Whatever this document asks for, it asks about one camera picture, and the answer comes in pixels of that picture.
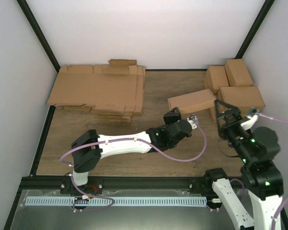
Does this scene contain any brown cardboard paper box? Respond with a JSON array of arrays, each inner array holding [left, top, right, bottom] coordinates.
[[168, 89, 216, 115]]

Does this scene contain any folded cardboard box back left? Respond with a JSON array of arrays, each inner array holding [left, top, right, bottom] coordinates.
[[204, 66, 229, 94]]

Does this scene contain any folded cardboard box front bottom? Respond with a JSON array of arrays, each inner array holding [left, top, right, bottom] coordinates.
[[209, 107, 216, 122]]

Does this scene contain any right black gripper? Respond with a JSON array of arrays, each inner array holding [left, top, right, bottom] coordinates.
[[215, 98, 253, 163]]

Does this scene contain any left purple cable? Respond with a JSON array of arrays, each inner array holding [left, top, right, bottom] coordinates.
[[60, 121, 208, 213]]

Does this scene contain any light blue slotted cable duct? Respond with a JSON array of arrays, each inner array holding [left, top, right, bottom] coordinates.
[[25, 196, 207, 207]]

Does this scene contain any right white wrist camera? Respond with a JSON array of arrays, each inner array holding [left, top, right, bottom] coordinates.
[[240, 107, 259, 130]]

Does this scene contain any folded cardboard box front top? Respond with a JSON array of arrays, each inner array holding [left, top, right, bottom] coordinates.
[[217, 86, 265, 113]]

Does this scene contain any folded cardboard box back right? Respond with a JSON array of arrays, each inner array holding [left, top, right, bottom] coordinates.
[[224, 59, 253, 87]]

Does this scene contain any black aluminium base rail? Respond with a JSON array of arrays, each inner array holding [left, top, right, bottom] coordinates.
[[60, 176, 207, 196]]

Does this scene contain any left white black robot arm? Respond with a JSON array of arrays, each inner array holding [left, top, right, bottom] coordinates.
[[71, 107, 197, 194]]

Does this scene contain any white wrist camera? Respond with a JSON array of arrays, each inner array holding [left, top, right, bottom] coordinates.
[[240, 107, 259, 130], [187, 115, 199, 129]]

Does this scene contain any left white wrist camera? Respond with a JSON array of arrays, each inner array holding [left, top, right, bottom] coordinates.
[[187, 115, 199, 129]]

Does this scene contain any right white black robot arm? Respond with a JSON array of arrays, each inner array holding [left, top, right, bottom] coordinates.
[[204, 100, 284, 230]]

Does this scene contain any folded cardboard box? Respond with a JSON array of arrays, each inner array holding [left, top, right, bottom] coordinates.
[[204, 66, 229, 94], [217, 86, 265, 113], [224, 59, 253, 87], [209, 107, 216, 122]]

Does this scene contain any stack of flat cardboard sheets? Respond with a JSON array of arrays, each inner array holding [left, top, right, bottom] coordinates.
[[47, 59, 146, 122]]

